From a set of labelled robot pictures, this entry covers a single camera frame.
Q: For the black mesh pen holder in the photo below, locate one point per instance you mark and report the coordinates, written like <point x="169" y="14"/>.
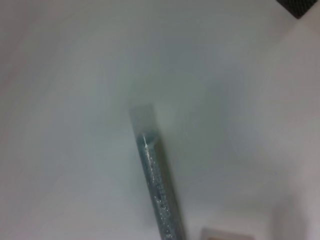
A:
<point x="297" y="7"/>

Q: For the grey marker pen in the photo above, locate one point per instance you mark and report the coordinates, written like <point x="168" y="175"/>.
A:
<point x="160" y="180"/>

